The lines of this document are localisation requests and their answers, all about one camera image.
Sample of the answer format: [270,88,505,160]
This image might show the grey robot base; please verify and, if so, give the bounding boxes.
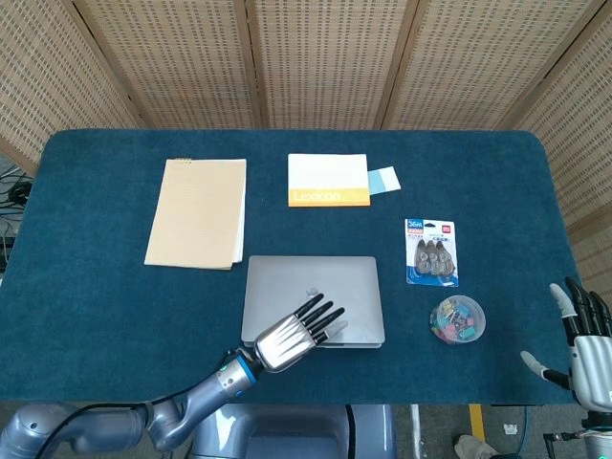
[190,404,398,459]

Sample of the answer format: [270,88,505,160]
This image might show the blue correction tape pack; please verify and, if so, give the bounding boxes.
[404,217,460,289]

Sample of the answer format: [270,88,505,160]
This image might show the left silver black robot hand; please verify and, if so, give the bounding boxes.
[251,292,348,374]

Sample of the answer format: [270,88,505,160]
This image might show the blue fabric table mat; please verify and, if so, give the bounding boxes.
[0,127,594,406]

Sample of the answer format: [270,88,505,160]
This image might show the beige paper notepad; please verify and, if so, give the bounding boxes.
[143,157,249,272]

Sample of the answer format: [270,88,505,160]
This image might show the white and orange book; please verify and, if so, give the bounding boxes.
[287,152,372,208]

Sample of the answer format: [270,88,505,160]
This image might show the silver grey laptop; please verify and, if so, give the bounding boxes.
[240,255,386,350]

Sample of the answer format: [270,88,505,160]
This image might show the clear tub of binder clips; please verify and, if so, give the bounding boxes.
[428,295,487,344]

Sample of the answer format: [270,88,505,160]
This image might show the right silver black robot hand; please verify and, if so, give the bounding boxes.
[519,275,612,412]

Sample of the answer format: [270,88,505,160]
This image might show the beige shoe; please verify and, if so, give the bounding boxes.
[452,433,498,459]

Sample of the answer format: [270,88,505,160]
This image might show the black floor cables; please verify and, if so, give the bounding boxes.
[0,162,35,269]

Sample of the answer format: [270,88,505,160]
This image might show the blue and white sticky notes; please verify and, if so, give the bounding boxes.
[366,165,402,195]

